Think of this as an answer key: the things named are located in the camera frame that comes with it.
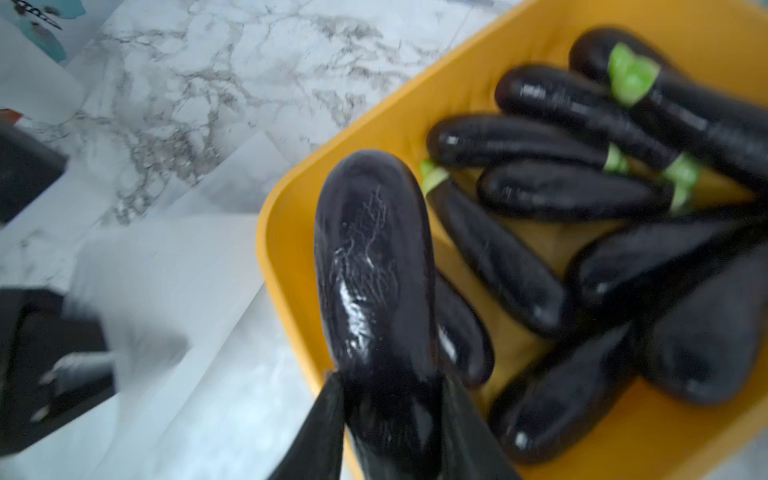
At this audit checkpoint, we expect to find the yellow plastic tray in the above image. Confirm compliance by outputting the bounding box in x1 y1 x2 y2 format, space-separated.
255 0 768 480

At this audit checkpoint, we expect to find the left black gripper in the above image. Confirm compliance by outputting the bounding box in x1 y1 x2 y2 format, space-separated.
1 288 115 456

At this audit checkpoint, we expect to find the eggplant in tray middle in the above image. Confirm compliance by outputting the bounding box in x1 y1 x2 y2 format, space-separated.
476 159 676 222

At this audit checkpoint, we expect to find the dark purple eggplant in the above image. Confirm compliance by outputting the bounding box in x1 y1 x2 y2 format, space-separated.
314 150 442 479

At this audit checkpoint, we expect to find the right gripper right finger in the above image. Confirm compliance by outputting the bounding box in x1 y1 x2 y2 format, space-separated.
441 373 520 479

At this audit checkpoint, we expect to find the clear zip-top bag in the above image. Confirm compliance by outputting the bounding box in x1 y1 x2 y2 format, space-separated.
65 214 264 479

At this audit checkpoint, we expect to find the eggplant in tray front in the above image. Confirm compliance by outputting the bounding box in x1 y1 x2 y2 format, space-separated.
435 271 495 389

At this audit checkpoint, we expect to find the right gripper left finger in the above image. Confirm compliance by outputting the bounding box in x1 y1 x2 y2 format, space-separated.
268 372 345 480

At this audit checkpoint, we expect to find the eggplant at tray back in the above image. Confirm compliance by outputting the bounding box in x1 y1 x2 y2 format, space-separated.
569 27 767 197

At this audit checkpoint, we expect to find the eggplant in tray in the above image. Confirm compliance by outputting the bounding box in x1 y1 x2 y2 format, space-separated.
476 159 676 222
435 271 495 389

